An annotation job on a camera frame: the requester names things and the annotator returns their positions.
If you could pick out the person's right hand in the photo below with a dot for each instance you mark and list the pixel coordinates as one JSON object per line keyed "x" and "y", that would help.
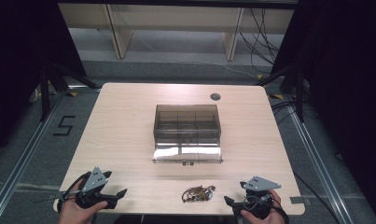
{"x": 269, "y": 219}

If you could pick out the metal jewellery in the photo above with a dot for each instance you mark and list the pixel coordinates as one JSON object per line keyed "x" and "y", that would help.
{"x": 197, "y": 193}

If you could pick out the person's left hand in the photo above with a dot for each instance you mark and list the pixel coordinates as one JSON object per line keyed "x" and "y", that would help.
{"x": 72, "y": 212}

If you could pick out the black curtain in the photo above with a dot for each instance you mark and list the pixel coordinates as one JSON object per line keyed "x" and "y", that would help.
{"x": 347, "y": 77}
{"x": 17, "y": 62}

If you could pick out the person's dark clothing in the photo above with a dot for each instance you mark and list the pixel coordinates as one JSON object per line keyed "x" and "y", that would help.
{"x": 176, "y": 219}

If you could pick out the black metal stand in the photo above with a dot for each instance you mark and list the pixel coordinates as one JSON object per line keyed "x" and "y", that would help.
{"x": 299, "y": 93}
{"x": 45, "y": 93}

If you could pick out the clear brown compartment box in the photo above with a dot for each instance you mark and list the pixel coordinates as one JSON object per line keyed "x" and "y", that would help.
{"x": 187, "y": 130}

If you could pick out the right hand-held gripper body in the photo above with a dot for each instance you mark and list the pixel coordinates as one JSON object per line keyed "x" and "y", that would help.
{"x": 259, "y": 184}

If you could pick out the grey tape strip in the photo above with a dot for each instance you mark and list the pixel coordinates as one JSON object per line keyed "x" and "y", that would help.
{"x": 299, "y": 200}

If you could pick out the aluminium floor rail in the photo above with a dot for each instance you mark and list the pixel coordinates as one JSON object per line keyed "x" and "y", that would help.
{"x": 316, "y": 165}
{"x": 27, "y": 152}

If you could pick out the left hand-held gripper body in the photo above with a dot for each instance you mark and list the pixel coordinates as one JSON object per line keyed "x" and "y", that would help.
{"x": 94, "y": 181}

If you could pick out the light wooden bench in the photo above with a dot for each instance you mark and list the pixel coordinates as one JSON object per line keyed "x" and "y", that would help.
{"x": 176, "y": 17}

